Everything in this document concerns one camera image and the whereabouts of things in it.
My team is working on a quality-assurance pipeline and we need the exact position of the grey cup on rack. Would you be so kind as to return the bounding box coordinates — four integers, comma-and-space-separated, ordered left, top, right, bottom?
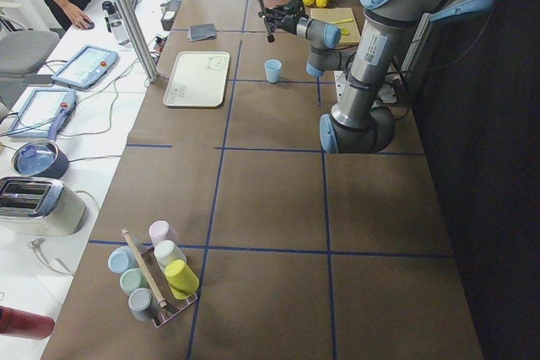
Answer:
128, 287, 159, 321

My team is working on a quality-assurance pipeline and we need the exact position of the grey water bottle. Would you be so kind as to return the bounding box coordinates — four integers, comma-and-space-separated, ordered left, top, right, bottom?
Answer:
102, 1, 130, 46

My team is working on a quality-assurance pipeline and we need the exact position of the white cup on rack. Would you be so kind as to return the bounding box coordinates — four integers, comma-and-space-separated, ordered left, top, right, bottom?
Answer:
154, 239, 187, 272

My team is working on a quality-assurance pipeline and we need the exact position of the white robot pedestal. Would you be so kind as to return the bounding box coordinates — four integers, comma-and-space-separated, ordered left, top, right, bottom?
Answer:
333, 71, 397, 105

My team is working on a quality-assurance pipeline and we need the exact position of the yellow cup on rack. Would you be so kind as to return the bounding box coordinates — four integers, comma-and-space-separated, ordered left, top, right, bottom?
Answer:
165, 260, 199, 299

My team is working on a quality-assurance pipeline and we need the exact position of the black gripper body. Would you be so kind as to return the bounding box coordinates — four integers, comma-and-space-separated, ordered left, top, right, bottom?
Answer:
274, 13, 310, 35

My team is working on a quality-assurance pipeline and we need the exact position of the wooden stick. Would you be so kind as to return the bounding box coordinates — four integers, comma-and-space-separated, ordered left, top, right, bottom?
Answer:
121, 228, 167, 309

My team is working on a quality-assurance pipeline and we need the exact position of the light blue cup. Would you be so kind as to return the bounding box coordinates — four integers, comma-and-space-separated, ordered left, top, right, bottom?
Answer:
264, 59, 283, 83

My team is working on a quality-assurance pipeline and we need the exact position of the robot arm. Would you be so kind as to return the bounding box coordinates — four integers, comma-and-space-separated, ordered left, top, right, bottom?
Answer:
258, 0, 495, 153

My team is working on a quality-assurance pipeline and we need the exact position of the teach pendant far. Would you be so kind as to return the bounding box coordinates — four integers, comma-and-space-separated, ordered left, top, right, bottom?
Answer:
51, 45, 119, 90

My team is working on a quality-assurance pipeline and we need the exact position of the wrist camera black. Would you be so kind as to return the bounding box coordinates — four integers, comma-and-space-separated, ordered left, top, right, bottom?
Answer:
271, 0, 305, 19

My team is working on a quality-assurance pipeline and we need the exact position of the teach pendant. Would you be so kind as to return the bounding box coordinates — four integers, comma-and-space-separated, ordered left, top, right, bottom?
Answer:
1, 88, 78, 138
51, 45, 119, 90

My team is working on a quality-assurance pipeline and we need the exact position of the white wire cup rack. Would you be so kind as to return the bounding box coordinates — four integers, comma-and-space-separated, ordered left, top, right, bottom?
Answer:
143, 249, 198, 328

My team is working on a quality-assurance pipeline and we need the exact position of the green cup on rack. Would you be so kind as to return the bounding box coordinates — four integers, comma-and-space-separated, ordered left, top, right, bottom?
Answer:
119, 267, 149, 296

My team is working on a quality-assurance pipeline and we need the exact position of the teach pendant near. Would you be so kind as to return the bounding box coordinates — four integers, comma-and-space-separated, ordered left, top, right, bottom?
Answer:
1, 88, 78, 138

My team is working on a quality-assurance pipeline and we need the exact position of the grey office chair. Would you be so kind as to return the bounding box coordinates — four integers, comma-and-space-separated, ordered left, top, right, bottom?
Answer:
1, 30, 60, 78

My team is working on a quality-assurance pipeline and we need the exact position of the cream toaster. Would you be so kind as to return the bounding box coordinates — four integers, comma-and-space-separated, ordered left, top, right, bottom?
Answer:
1, 176, 86, 237

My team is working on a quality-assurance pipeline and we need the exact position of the bamboo cutting board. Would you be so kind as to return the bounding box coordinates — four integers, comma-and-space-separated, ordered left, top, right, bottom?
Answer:
310, 8, 360, 46

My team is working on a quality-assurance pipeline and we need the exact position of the pink cup on rack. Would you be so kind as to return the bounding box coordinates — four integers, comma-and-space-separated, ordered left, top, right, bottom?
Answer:
148, 220, 180, 246

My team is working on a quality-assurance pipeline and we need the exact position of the aluminium frame post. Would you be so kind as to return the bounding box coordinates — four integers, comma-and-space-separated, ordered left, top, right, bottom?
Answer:
115, 0, 159, 83

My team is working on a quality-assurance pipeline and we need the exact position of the steel muddler black tip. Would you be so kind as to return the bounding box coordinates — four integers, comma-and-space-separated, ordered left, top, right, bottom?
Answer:
257, 0, 275, 43

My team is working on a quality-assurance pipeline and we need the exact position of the white bear tray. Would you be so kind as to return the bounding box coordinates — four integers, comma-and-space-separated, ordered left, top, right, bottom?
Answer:
163, 51, 230, 108

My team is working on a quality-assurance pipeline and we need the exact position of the grey folded cloth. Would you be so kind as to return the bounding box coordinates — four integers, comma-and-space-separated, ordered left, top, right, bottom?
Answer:
188, 23, 217, 41

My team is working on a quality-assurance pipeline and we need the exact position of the red bottle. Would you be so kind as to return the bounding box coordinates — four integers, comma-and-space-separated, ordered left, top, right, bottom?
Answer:
1, 306, 55, 340

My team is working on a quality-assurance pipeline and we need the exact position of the blue cup on rack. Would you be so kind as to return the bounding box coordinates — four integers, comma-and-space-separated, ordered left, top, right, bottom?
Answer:
107, 245, 138, 274

